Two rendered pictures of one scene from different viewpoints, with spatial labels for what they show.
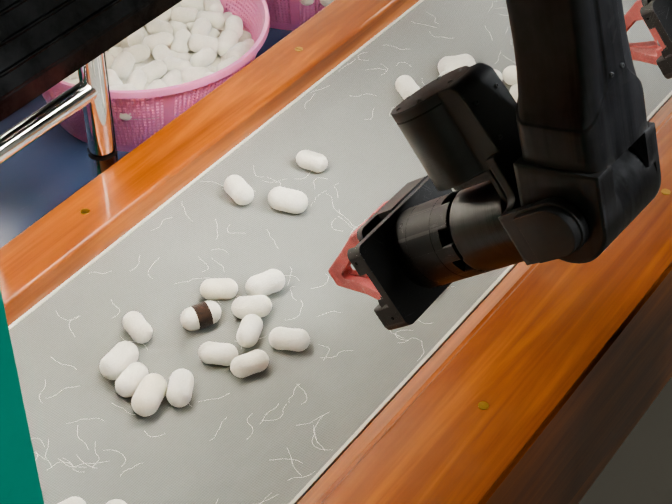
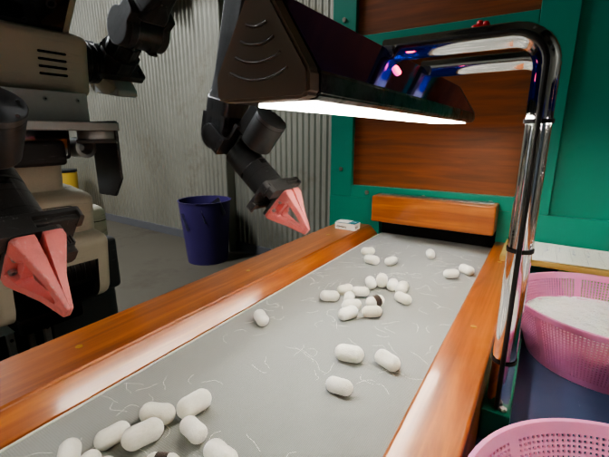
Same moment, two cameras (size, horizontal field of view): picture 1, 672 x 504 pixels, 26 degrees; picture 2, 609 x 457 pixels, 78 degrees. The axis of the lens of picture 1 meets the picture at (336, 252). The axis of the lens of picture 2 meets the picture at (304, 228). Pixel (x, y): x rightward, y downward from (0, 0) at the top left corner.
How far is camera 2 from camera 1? 1.53 m
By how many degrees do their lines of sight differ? 125
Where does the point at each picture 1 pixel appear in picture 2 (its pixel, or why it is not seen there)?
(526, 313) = (216, 292)
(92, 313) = (431, 309)
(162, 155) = (456, 363)
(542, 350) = (216, 282)
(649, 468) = not seen: outside the picture
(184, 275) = (396, 325)
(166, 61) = not seen: outside the picture
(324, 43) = not seen: outside the picture
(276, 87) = (396, 442)
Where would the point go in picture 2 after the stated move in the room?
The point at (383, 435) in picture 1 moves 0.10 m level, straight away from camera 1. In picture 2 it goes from (287, 265) to (285, 284)
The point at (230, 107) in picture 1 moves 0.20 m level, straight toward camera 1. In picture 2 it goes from (430, 412) to (368, 314)
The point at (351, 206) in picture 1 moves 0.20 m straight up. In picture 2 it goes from (304, 364) to (304, 206)
